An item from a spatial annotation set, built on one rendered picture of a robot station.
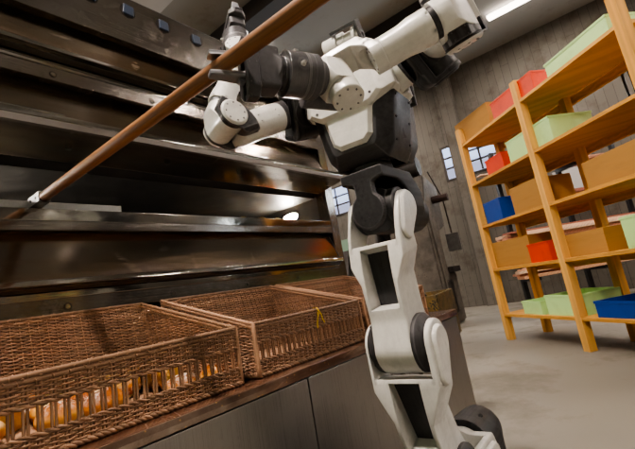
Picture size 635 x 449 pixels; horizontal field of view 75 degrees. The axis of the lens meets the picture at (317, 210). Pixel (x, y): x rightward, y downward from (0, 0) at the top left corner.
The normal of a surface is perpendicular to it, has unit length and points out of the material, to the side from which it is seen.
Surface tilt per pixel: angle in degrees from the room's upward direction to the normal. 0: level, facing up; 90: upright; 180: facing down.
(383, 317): 97
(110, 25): 90
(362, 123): 90
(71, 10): 90
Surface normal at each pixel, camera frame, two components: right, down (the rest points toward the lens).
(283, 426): 0.77, -0.25
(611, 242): 0.18, -0.22
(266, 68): 0.43, -0.23
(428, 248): -0.50, -0.04
